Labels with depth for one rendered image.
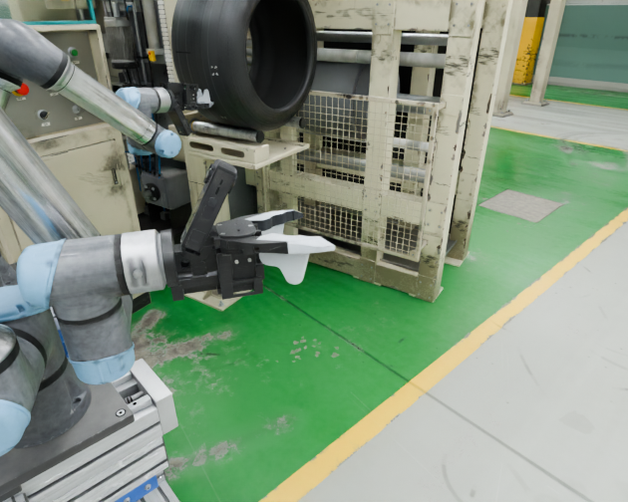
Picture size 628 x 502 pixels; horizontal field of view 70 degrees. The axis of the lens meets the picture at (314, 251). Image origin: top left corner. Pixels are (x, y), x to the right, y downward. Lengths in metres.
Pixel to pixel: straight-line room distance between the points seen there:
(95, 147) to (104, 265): 1.52
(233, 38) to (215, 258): 1.12
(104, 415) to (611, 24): 10.20
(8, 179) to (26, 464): 0.43
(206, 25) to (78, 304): 1.21
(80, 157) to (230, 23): 0.82
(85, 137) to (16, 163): 1.37
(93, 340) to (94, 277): 0.09
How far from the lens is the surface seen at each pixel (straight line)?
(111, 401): 0.89
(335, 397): 1.83
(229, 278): 0.56
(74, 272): 0.57
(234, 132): 1.79
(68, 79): 1.25
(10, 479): 0.85
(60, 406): 0.85
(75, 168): 2.02
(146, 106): 1.47
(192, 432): 1.77
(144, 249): 0.56
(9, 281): 1.30
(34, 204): 0.68
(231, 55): 1.61
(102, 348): 0.62
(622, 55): 10.39
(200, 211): 0.55
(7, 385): 0.67
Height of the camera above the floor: 1.31
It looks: 28 degrees down
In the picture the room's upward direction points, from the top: straight up
